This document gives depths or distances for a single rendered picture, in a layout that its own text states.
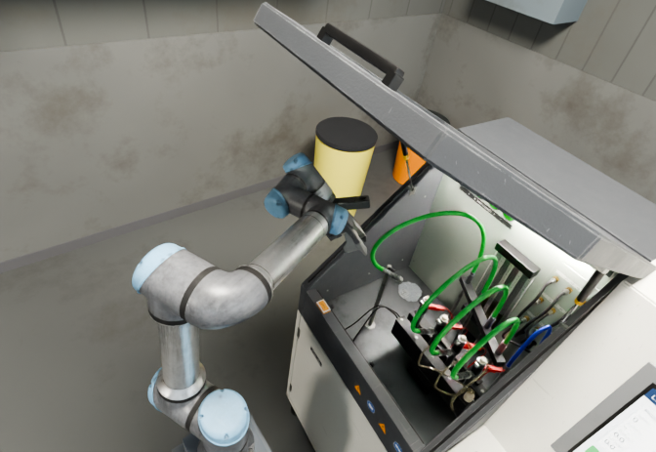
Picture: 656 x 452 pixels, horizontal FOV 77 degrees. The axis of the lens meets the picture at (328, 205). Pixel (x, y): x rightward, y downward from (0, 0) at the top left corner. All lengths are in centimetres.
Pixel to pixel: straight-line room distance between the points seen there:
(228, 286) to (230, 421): 42
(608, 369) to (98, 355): 229
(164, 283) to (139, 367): 172
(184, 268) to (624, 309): 93
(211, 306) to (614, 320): 87
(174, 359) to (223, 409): 19
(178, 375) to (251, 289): 34
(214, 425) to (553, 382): 83
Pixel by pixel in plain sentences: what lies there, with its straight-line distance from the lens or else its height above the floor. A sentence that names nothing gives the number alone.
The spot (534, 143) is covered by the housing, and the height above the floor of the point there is 150.
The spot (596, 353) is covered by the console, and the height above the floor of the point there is 138.
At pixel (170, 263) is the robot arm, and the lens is 85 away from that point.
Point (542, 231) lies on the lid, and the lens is 52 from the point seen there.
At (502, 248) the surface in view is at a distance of 145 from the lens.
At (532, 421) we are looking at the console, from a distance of 133.
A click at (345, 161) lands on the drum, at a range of 285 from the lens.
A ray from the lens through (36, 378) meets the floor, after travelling 268.
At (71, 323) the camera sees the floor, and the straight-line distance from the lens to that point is 281.
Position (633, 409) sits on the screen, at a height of 134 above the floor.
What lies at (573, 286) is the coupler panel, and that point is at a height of 132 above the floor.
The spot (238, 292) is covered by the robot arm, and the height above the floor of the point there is 153.
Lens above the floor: 216
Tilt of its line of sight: 40 degrees down
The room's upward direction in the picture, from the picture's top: 10 degrees clockwise
